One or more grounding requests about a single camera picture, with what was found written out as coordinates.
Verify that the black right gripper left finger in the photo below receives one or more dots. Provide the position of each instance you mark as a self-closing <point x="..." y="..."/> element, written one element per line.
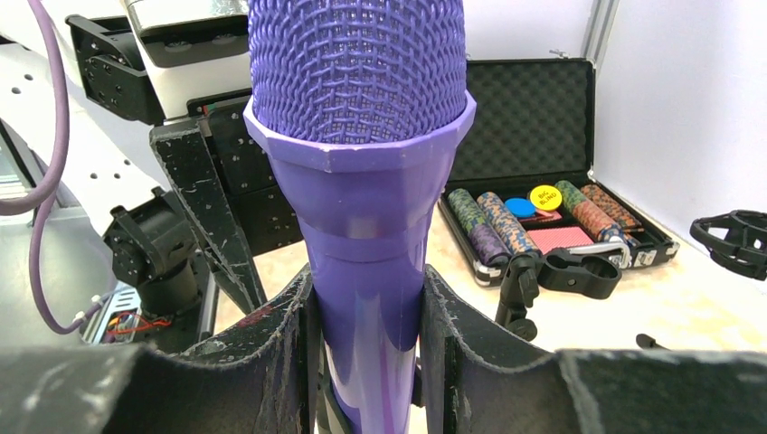
<point x="257" y="376"/>

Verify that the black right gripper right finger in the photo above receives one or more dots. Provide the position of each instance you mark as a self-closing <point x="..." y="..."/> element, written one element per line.
<point x="479" y="378"/>

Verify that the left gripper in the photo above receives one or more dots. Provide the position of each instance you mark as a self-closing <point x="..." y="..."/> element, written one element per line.
<point x="223" y="181"/>

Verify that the purple microphone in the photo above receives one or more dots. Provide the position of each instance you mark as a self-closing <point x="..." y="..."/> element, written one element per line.
<point x="360" y="107"/>

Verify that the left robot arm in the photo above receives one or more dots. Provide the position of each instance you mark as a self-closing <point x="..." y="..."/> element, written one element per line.
<point x="107" y="161"/>

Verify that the black tripod stand with clip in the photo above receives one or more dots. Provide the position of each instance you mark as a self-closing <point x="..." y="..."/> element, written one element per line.
<point x="592" y="271"/>

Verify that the black tripod stand with shockmount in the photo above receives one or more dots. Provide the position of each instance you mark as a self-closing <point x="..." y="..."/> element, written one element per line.
<point x="735" y="241"/>

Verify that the red card deck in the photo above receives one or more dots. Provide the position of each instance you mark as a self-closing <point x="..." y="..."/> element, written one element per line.
<point x="562" y="237"/>

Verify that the blue poker chip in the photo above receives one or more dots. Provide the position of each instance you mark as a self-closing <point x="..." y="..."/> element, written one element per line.
<point x="521" y="208"/>

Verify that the yellow big blind chip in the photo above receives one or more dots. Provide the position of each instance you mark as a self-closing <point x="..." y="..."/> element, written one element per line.
<point x="546" y="198"/>

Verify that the black poker chip case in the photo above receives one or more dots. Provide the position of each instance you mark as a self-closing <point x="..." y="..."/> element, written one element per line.
<point x="535" y="124"/>

